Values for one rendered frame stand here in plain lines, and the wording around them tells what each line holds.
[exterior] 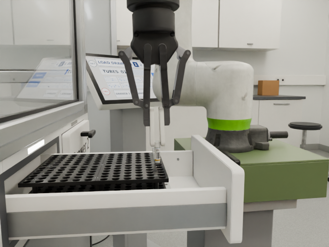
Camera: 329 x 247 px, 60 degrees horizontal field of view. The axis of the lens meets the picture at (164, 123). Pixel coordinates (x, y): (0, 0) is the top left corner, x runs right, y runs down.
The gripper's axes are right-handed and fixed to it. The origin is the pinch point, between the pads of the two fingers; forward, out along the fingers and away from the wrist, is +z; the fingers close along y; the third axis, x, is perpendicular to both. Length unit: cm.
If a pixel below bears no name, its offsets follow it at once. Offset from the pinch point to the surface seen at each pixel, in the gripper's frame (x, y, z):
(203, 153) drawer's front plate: 0.6, 9.0, 5.8
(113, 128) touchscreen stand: 101, -17, 15
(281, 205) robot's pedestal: 15.5, 33.1, 24.4
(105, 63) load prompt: 94, -18, -18
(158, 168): -4.3, -0.2, 6.8
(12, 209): -13.9, -20.6, 8.5
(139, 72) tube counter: 103, -2, -14
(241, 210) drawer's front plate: -15.6, 10.4, 10.0
